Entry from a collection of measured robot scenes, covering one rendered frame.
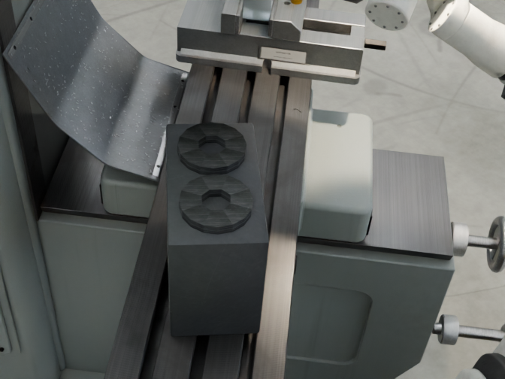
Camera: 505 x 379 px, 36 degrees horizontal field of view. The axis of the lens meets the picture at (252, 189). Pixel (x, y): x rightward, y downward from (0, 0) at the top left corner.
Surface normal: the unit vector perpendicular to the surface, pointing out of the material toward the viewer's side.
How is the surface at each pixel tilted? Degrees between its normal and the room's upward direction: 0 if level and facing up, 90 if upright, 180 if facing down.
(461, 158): 0
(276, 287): 0
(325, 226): 90
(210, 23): 0
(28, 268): 89
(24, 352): 88
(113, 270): 90
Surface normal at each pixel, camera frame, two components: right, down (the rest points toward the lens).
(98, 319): -0.11, 0.70
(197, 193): 0.06, -0.71
